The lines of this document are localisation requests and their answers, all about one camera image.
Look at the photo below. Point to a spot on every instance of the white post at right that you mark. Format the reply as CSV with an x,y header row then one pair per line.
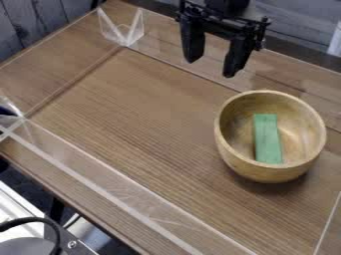
x,y
334,46

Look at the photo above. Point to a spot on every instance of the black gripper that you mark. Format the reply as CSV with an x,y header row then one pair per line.
x,y
223,18

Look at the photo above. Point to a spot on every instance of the brown wooden bowl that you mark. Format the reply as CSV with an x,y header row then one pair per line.
x,y
301,130

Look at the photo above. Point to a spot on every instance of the grey metal mount plate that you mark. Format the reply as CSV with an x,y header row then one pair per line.
x,y
41,246

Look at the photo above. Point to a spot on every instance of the green rectangular block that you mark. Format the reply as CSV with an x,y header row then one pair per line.
x,y
266,139

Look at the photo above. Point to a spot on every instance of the clear acrylic front barrier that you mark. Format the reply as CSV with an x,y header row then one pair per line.
x,y
152,225

